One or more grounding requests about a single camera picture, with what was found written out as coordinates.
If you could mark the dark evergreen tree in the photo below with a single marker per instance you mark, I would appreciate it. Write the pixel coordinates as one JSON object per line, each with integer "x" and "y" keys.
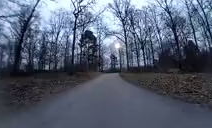
{"x": 89, "y": 46}

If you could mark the leaf-strewn ground verge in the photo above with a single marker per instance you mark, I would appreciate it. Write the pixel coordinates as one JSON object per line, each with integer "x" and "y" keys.
{"x": 180, "y": 85}
{"x": 37, "y": 88}

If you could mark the wood of bare trees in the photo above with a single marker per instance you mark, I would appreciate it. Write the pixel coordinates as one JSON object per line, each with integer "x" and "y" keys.
{"x": 144, "y": 36}

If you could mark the grey asphalt path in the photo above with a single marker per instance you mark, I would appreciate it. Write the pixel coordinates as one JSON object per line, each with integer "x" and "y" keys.
{"x": 107, "y": 106}

